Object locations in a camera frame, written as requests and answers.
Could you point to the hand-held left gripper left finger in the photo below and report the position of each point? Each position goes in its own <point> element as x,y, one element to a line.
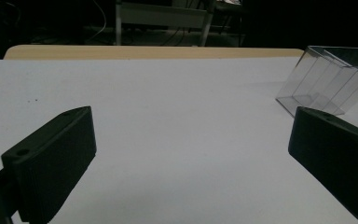
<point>52,161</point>

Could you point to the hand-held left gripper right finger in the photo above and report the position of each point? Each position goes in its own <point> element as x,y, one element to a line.
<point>338,158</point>

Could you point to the clear acrylic divided organizer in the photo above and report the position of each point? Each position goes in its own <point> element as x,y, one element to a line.
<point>323,81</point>

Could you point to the grey metal shelf frame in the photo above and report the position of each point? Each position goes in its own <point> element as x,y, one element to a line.
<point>164,17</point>

